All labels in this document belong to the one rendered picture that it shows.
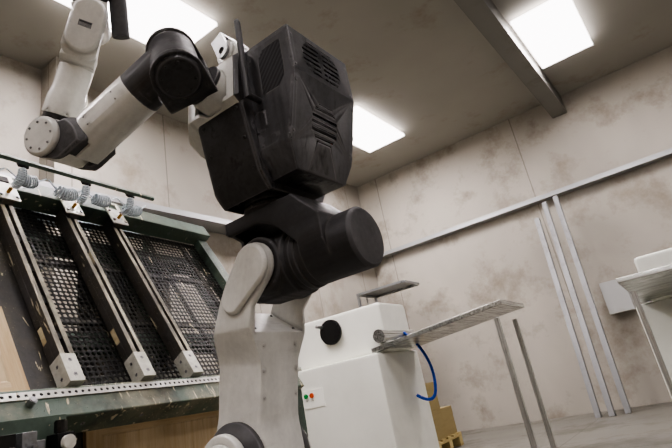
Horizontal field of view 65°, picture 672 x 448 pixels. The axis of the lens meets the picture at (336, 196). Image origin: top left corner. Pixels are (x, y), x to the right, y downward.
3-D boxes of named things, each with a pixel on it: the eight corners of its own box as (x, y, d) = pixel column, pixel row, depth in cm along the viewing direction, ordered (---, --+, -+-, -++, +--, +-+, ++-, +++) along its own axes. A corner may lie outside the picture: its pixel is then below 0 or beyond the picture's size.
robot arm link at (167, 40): (160, 124, 97) (213, 75, 96) (120, 91, 92) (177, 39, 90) (155, 99, 106) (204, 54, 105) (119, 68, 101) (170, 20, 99)
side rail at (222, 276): (273, 382, 297) (285, 369, 295) (188, 251, 354) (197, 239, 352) (281, 381, 303) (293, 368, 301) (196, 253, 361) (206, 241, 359)
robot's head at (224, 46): (262, 63, 121) (251, 43, 125) (234, 48, 114) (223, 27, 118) (245, 82, 123) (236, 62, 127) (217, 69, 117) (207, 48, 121)
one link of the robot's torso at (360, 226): (393, 270, 95) (373, 182, 101) (353, 264, 85) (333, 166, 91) (280, 308, 109) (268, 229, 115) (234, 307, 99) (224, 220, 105)
